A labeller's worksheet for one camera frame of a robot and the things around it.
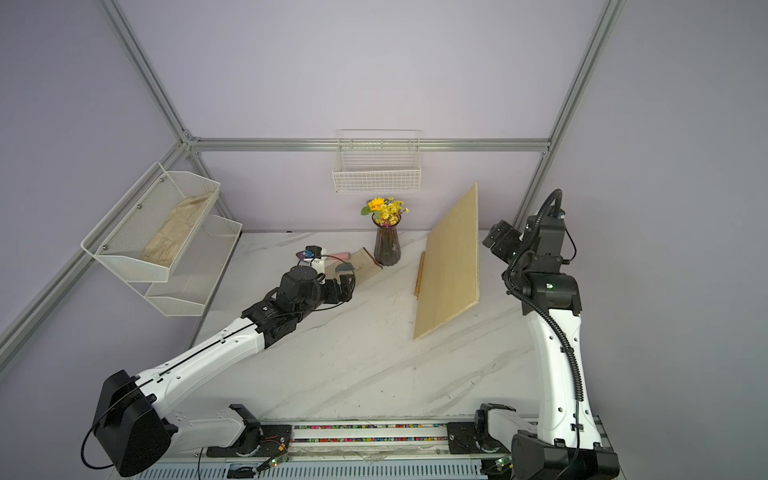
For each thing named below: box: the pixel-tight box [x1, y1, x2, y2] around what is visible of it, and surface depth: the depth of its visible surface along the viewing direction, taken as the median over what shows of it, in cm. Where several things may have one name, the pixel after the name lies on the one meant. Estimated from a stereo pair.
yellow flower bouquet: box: [360, 197, 411, 227], surface depth 97 cm
